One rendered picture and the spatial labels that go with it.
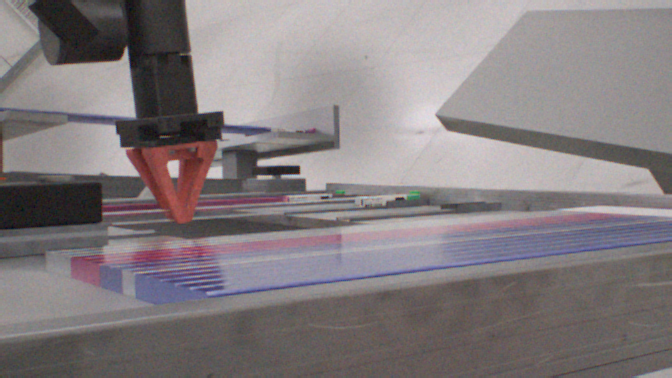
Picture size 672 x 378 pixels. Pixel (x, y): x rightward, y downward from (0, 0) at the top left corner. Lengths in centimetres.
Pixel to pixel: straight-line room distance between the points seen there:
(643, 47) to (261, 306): 98
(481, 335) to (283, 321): 10
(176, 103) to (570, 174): 147
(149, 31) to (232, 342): 53
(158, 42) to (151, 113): 6
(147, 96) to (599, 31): 73
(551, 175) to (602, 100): 100
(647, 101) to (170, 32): 61
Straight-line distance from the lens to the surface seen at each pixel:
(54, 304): 40
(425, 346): 36
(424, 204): 99
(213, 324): 31
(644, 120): 112
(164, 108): 80
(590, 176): 211
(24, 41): 878
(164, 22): 81
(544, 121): 122
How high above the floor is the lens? 124
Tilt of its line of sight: 27 degrees down
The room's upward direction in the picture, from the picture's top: 42 degrees counter-clockwise
